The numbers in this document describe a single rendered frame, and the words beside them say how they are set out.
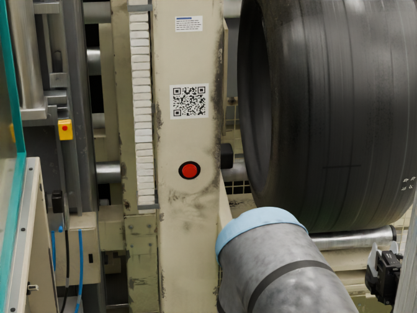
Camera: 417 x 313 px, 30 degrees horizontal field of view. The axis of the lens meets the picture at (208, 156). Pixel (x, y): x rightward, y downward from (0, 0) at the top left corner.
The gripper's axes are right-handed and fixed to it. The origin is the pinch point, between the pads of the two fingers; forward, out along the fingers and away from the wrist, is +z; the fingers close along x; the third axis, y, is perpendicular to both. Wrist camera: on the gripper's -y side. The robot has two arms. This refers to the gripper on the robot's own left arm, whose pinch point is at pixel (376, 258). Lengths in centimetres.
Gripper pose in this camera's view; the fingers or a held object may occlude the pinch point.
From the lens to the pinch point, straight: 149.3
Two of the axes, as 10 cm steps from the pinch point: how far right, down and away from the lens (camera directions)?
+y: -0.1, -9.1, -4.2
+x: -9.9, 0.6, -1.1
